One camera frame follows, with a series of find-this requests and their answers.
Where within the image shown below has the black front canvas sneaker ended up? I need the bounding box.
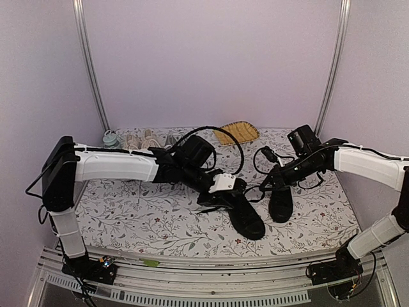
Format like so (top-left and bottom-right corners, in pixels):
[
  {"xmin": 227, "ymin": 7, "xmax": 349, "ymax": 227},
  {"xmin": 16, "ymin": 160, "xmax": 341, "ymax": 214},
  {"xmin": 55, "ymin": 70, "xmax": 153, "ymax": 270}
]
[{"xmin": 201, "ymin": 195, "xmax": 265, "ymax": 240}]

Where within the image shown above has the woven bamboo tray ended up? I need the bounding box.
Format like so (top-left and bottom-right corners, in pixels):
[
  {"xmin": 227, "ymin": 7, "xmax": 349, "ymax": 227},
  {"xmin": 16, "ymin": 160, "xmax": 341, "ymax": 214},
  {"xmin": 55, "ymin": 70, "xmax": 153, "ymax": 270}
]
[{"xmin": 213, "ymin": 121, "xmax": 259, "ymax": 146}]

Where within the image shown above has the aluminium front rail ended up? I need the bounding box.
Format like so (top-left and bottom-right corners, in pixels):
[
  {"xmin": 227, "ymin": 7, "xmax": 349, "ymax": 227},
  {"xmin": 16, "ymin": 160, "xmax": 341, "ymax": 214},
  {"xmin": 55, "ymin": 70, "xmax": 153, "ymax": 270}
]
[{"xmin": 27, "ymin": 246, "xmax": 400, "ymax": 307}]

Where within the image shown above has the green tape piece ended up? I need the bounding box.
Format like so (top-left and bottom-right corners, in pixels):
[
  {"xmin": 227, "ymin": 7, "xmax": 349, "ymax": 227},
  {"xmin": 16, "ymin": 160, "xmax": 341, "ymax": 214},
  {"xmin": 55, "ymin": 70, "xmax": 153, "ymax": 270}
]
[{"xmin": 139, "ymin": 258, "xmax": 160, "ymax": 267}]

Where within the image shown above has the black canvas sneaker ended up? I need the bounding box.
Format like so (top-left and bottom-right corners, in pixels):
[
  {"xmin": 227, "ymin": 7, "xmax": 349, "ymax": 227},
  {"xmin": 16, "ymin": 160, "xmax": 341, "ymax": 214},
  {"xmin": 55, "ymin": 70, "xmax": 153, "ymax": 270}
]
[
  {"xmin": 201, "ymin": 195, "xmax": 265, "ymax": 240},
  {"xmin": 244, "ymin": 182, "xmax": 294, "ymax": 224}
]

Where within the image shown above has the grey sneaker left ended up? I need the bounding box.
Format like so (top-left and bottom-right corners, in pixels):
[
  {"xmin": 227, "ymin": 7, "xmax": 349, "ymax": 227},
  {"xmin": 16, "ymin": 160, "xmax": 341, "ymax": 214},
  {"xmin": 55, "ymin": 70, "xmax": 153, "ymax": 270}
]
[{"xmin": 164, "ymin": 132, "xmax": 177, "ymax": 149}]

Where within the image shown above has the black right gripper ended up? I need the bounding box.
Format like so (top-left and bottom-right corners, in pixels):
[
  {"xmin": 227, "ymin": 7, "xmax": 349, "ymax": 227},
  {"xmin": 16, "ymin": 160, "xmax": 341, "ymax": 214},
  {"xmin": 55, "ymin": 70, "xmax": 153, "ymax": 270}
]
[{"xmin": 260, "ymin": 152, "xmax": 322, "ymax": 191}]

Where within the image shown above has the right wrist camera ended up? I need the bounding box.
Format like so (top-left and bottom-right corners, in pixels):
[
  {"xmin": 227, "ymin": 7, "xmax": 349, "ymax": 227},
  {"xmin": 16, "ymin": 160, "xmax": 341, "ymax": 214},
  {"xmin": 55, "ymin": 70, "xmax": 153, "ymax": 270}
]
[{"xmin": 261, "ymin": 146, "xmax": 283, "ymax": 166}]

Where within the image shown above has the aluminium frame post left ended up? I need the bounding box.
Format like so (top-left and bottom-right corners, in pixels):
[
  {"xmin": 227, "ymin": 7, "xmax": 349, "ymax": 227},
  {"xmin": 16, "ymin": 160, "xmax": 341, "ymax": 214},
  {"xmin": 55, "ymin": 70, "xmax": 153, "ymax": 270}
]
[{"xmin": 72, "ymin": 0, "xmax": 110, "ymax": 131}]

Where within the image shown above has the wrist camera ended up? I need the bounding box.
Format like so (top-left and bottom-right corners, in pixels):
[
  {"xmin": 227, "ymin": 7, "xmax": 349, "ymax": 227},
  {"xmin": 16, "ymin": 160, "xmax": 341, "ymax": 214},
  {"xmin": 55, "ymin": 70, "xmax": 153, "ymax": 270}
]
[
  {"xmin": 261, "ymin": 146, "xmax": 283, "ymax": 166},
  {"xmin": 208, "ymin": 173, "xmax": 236, "ymax": 193}
]

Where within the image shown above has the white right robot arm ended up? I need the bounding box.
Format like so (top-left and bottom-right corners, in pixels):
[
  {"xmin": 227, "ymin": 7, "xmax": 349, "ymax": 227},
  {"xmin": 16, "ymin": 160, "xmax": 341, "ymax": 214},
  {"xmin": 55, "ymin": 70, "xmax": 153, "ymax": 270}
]
[{"xmin": 261, "ymin": 125, "xmax": 408, "ymax": 285}]

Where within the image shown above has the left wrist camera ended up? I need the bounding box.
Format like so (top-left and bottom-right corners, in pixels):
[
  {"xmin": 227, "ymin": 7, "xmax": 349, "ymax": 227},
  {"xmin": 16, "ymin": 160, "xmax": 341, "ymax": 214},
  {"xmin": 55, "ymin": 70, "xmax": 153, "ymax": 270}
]
[{"xmin": 208, "ymin": 173, "xmax": 236, "ymax": 193}]

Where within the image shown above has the floral tablecloth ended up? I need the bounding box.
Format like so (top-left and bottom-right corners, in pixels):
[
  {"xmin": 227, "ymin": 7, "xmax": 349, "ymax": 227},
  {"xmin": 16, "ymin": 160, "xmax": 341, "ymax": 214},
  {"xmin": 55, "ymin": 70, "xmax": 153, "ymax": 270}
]
[{"xmin": 76, "ymin": 128, "xmax": 360, "ymax": 258}]

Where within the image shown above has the beige sneaker right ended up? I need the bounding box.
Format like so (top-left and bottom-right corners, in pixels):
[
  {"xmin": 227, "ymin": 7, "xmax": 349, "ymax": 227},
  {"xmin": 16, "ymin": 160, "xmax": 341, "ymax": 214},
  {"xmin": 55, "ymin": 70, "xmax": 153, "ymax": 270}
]
[{"xmin": 141, "ymin": 129, "xmax": 161, "ymax": 149}]

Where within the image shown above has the beige sneaker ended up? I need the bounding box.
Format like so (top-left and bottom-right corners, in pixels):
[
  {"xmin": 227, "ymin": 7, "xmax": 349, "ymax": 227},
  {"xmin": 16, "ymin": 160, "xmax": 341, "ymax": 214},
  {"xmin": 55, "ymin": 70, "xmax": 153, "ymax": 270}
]
[
  {"xmin": 141, "ymin": 129, "xmax": 161, "ymax": 149},
  {"xmin": 123, "ymin": 134, "xmax": 142, "ymax": 150}
]

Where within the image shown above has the pale green small jar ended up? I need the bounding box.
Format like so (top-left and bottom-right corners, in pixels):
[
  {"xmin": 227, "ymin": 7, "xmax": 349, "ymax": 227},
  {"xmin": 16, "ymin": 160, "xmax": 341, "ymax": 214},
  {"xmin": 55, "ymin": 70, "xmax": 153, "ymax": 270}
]
[{"xmin": 102, "ymin": 130, "xmax": 122, "ymax": 149}]

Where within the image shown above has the aluminium frame post right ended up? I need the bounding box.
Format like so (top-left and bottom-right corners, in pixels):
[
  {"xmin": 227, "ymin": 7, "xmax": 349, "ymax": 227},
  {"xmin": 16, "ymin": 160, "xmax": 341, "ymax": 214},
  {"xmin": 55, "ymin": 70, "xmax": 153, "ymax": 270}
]
[{"xmin": 314, "ymin": 0, "xmax": 351, "ymax": 136}]

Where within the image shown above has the aluminium frame post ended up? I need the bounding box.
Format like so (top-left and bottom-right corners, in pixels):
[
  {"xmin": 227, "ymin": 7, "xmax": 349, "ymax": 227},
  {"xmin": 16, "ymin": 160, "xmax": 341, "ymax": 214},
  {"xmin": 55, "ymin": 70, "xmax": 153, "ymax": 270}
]
[
  {"xmin": 72, "ymin": 0, "xmax": 110, "ymax": 131},
  {"xmin": 314, "ymin": 0, "xmax": 351, "ymax": 136}
]

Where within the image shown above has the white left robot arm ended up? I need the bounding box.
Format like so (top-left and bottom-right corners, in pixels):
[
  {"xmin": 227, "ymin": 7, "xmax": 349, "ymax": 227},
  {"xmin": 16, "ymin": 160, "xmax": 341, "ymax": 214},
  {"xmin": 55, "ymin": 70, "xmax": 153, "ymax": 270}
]
[{"xmin": 38, "ymin": 135, "xmax": 247, "ymax": 285}]

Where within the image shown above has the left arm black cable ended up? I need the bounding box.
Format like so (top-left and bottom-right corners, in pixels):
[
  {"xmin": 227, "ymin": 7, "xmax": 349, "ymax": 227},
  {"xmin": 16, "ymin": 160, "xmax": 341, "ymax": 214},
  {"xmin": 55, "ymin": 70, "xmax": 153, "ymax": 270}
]
[{"xmin": 174, "ymin": 126, "xmax": 245, "ymax": 175}]

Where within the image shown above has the beige sneaker left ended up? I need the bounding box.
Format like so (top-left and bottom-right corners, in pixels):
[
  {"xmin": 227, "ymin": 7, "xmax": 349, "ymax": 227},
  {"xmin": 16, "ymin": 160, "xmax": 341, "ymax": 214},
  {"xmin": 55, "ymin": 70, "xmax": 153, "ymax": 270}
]
[{"xmin": 123, "ymin": 134, "xmax": 142, "ymax": 150}]

